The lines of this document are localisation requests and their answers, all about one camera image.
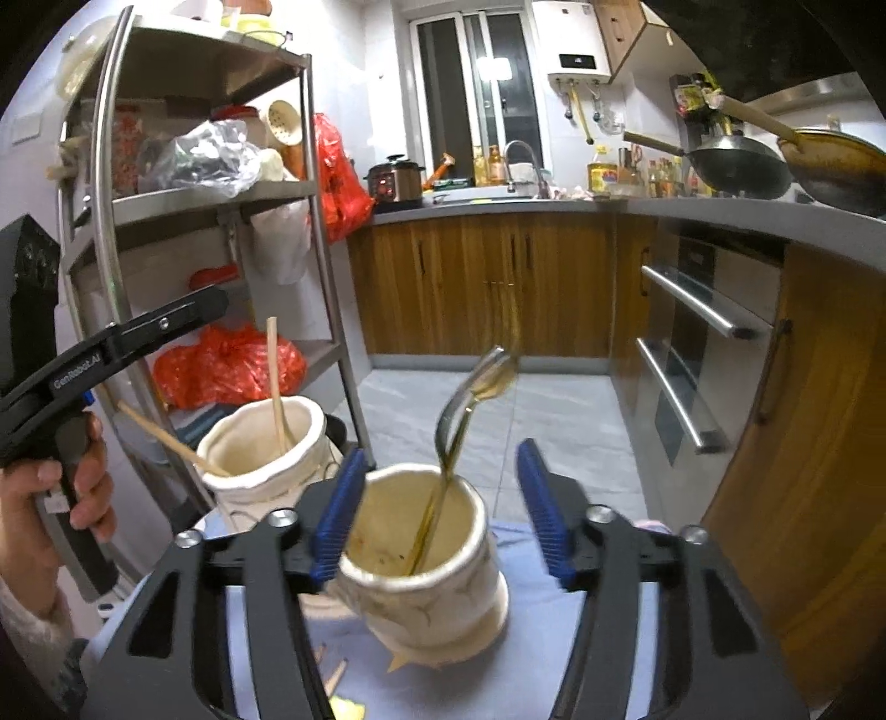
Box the person's left hand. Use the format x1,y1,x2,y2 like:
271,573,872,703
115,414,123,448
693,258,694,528
0,414,117,611

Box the white plastic bag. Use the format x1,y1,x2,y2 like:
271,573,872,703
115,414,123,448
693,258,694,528
250,199,313,286

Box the white water heater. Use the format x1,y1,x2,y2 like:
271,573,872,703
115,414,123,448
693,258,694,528
532,0,621,86

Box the beige plastic strainer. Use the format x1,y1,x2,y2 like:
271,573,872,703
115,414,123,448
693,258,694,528
266,99,306,151

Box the metal faucet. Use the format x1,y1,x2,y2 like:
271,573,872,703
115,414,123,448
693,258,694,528
503,140,548,199

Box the window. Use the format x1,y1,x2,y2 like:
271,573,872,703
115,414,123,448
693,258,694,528
408,9,545,187

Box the range hood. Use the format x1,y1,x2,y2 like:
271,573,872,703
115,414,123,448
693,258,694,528
744,69,886,134

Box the wooden base cabinets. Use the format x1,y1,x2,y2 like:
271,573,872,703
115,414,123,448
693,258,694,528
346,211,641,361

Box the wooden wall cabinet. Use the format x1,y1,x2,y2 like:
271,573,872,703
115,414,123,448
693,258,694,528
594,0,669,75

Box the built-in steel oven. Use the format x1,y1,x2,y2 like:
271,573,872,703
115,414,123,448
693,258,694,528
633,222,788,470

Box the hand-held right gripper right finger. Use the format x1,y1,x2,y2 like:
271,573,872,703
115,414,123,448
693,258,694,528
516,438,811,720

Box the white ceramic cup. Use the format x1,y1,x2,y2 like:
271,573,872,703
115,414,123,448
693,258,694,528
195,394,345,536
336,462,511,670

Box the row of condiment bottles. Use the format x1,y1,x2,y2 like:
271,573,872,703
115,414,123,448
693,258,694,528
646,156,702,199

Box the metal spoon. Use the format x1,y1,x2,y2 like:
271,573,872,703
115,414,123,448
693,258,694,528
408,344,520,577

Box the rice cooker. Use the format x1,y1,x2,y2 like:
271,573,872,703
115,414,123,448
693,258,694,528
364,153,425,210

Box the yellow green packet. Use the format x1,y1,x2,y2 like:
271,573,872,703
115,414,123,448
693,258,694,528
674,73,725,116

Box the cooking oil bottle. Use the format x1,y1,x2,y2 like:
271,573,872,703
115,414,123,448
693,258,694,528
587,145,621,199

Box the brown pan with wooden handle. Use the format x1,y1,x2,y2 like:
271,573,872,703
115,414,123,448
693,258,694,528
718,93,886,217

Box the metal shelf rack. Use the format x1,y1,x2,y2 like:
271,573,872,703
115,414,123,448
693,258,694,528
51,6,379,605

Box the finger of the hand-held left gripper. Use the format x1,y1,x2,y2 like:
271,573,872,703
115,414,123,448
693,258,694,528
102,286,231,376

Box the clear plastic bag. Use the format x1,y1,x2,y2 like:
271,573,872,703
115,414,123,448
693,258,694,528
138,119,268,199

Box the light blue tablecloth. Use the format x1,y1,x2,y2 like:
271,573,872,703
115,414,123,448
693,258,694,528
97,518,667,720

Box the red plastic bag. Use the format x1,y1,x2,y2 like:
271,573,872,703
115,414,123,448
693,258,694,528
152,324,307,411
311,112,377,243

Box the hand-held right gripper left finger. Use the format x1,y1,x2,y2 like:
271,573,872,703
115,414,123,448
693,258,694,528
83,446,368,720

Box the person's left forearm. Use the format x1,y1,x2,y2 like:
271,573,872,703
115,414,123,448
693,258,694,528
0,588,90,720

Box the dark metal wok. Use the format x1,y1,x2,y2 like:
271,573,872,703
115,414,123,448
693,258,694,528
623,130,794,202

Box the wooden chopstick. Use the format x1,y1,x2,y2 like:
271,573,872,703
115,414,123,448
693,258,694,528
266,317,296,458
116,400,234,480

